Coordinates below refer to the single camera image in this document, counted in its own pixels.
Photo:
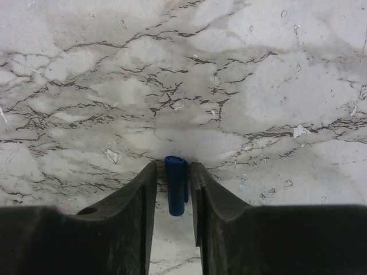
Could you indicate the blue pen cap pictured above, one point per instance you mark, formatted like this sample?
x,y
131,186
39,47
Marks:
x,y
176,170

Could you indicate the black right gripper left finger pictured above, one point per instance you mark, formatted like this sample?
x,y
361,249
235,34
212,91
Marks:
x,y
111,236

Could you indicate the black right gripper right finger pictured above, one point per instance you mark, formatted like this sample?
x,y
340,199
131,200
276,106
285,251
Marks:
x,y
235,237

